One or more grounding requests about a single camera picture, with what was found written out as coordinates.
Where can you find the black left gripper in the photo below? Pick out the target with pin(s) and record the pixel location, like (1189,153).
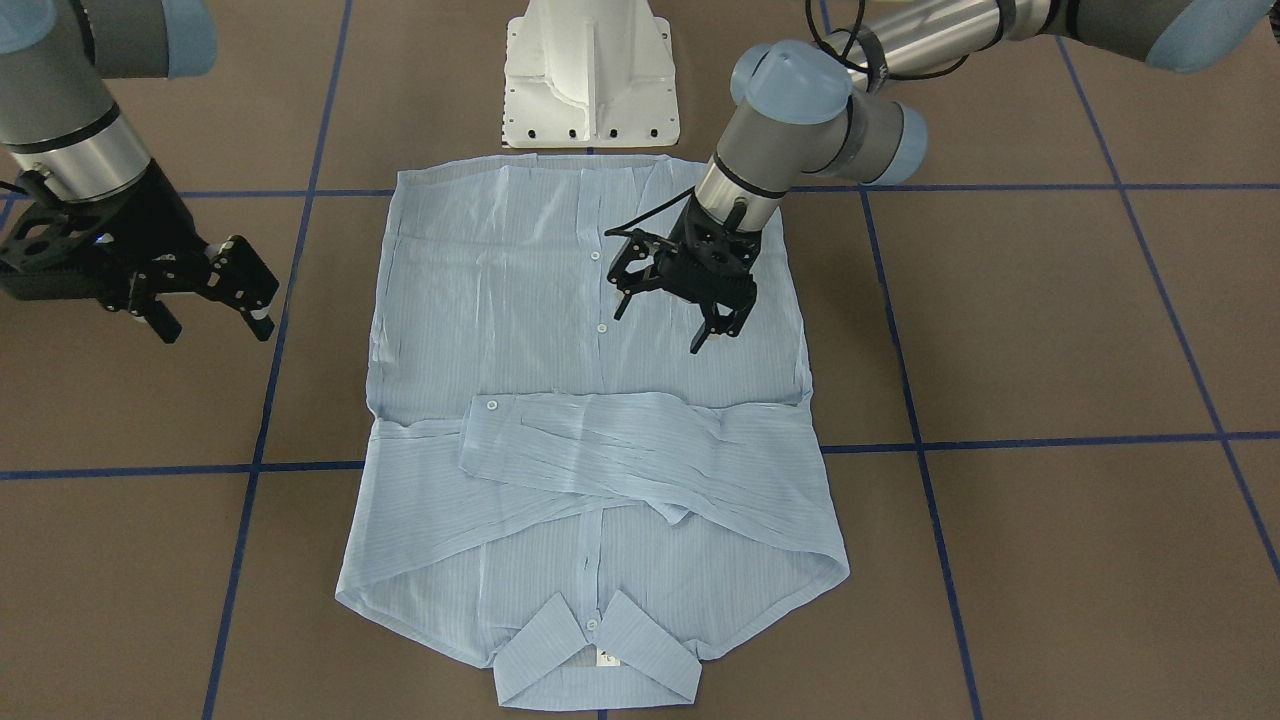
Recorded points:
(668,266)

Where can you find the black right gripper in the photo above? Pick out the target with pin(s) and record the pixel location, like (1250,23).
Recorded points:
(150,222)

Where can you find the light blue button shirt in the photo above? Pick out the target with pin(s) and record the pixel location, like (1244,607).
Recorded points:
(576,502)

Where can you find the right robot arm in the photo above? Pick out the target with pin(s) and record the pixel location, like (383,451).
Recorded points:
(58,113)

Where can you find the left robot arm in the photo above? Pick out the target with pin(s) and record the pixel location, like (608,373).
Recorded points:
(816,108)

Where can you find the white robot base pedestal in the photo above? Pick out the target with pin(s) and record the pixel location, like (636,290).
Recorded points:
(598,74)

